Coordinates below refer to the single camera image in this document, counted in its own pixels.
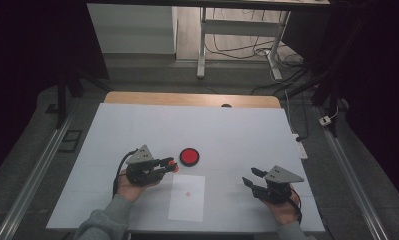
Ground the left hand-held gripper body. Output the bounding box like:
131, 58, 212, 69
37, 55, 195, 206
124, 143, 170, 188

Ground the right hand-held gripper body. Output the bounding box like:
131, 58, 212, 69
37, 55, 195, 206
252, 164, 306, 205

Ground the round red ink pad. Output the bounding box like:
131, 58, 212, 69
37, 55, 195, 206
179, 147, 201, 168

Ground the white paper sheet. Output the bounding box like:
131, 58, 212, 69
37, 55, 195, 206
167, 173, 206, 222

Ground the person's right hand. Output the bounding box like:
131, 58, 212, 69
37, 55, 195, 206
262, 191, 302, 227

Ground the person's left hand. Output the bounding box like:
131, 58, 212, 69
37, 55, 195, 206
116, 169, 161, 204

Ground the white power strip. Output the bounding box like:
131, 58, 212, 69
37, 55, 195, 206
291, 133, 309, 160

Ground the wooden table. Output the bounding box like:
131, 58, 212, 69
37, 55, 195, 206
103, 91, 282, 109

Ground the black metal stand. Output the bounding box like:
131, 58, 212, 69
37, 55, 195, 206
55, 64, 85, 130
311, 64, 342, 138

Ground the white cabinet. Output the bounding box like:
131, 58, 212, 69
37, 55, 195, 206
86, 3, 178, 55

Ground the white-framed desk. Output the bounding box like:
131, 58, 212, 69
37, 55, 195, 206
86, 0, 331, 81

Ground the black curtain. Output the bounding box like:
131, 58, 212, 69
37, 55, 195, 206
0, 0, 110, 181
281, 0, 399, 208

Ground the left hand-held gripper black cable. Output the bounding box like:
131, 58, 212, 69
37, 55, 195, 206
111, 148, 139, 200

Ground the hand-held gripper black cable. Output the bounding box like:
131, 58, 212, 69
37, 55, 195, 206
288, 188, 303, 225
111, 148, 139, 200

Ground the right hand-held gripper black cable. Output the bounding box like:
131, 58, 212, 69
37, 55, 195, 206
288, 188, 303, 225

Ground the black cable with plug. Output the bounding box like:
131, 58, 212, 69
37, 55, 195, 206
295, 93, 310, 143

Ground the aluminium floor rail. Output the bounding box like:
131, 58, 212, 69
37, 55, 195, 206
0, 99, 79, 240
315, 106, 390, 240

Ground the black floor outlet frame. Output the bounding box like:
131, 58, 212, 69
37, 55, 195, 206
58, 129, 83, 154

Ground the thick black floor cable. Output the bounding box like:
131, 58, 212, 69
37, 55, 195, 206
251, 68, 310, 96

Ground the thin black floor cable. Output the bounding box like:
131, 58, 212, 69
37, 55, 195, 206
205, 8, 305, 68

